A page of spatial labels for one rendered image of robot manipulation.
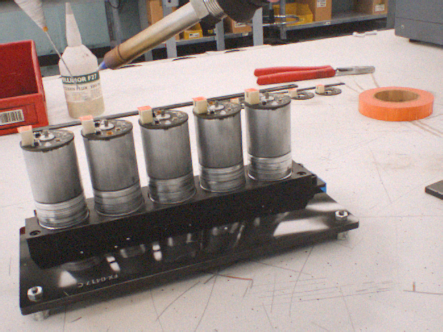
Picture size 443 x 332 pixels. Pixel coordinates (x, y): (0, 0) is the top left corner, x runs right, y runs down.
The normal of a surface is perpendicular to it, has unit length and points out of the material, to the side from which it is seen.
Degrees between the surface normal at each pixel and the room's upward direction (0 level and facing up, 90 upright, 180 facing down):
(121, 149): 90
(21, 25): 90
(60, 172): 90
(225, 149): 90
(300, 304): 0
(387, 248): 0
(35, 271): 0
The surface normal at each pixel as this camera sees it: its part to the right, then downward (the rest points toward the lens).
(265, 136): -0.22, 0.41
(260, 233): -0.07, -0.91
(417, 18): -0.91, 0.23
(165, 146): 0.04, 0.40
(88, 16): 0.34, 0.36
